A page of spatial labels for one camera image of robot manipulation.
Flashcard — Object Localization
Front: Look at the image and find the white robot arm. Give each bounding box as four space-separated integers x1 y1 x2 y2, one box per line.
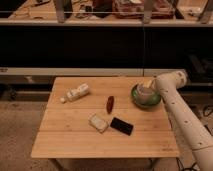
145 70 213 171

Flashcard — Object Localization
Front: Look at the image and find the black rectangular case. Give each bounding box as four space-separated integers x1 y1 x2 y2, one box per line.
110 117 134 135

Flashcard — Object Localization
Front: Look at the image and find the green saucer plate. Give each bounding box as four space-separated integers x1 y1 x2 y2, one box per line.
131 84 161 108

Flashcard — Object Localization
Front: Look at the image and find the red oblong object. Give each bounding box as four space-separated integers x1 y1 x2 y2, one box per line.
106 96 114 114

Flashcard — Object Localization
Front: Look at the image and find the white plastic bottle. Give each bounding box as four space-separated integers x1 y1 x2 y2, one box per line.
60 83 90 104

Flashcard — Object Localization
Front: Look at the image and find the white ceramic cup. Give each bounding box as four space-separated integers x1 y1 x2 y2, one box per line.
136 84 155 103

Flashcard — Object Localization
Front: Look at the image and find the white rectangular sponge block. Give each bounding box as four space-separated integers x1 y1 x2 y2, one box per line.
89 114 109 133

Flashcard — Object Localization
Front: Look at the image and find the wooden table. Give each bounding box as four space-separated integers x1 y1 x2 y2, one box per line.
30 76 181 171

